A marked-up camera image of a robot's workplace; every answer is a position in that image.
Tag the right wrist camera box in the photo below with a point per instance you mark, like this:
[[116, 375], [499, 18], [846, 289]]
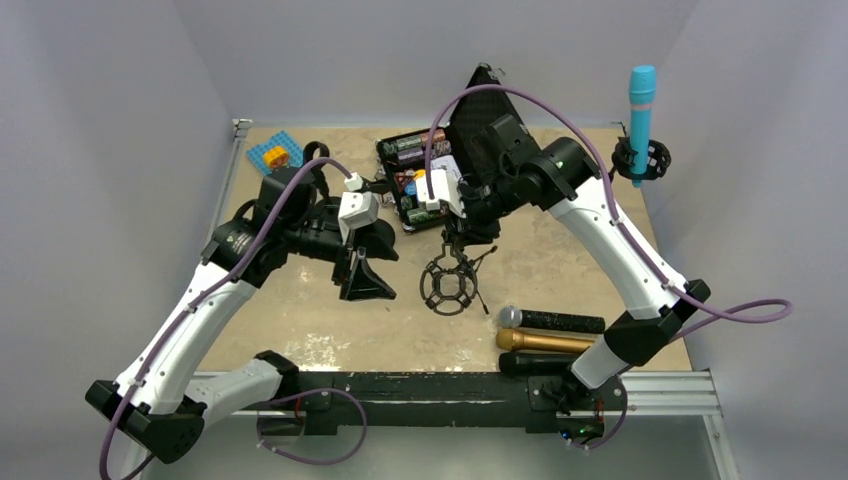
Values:
[[443, 192]]

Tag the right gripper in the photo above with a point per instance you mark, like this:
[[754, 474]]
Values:
[[471, 228]]

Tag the red triangular token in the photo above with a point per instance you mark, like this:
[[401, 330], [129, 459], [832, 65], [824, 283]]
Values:
[[404, 177]]

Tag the white playing card deck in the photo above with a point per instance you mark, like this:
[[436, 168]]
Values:
[[447, 163]]

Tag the blue building baseplate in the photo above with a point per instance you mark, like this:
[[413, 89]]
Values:
[[281, 138]]

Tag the gold microphone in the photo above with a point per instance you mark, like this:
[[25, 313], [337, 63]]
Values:
[[515, 340]]

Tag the black tripod mic stand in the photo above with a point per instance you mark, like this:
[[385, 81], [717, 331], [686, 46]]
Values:
[[449, 282]]

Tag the black round-base mic stand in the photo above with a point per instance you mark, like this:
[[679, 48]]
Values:
[[312, 150]]

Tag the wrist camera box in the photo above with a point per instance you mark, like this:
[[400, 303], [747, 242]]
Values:
[[443, 192], [356, 210]]

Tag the yellow orange toy brick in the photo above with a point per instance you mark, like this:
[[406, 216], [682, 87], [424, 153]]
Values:
[[276, 157]]

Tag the blue microphone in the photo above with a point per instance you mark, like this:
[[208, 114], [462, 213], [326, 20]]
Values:
[[641, 92]]

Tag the black microphone orange end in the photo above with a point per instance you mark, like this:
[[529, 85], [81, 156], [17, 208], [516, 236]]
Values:
[[534, 364]]

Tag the black poker chip case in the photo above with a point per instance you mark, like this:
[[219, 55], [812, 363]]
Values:
[[454, 136]]

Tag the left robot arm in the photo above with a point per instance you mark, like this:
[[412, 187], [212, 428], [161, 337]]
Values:
[[156, 401]]

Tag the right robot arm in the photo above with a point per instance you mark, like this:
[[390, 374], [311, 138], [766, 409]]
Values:
[[563, 180]]

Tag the silver-head black microphone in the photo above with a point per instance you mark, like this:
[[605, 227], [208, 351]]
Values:
[[513, 317]]

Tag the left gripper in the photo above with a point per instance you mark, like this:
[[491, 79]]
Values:
[[361, 279]]

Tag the black front mounting rail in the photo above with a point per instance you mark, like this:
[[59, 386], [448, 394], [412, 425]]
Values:
[[456, 400]]

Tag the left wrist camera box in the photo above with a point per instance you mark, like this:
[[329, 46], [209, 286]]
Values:
[[356, 210]]

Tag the shock-mount round-base stand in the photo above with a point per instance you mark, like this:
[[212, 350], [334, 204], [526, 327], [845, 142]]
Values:
[[649, 164]]

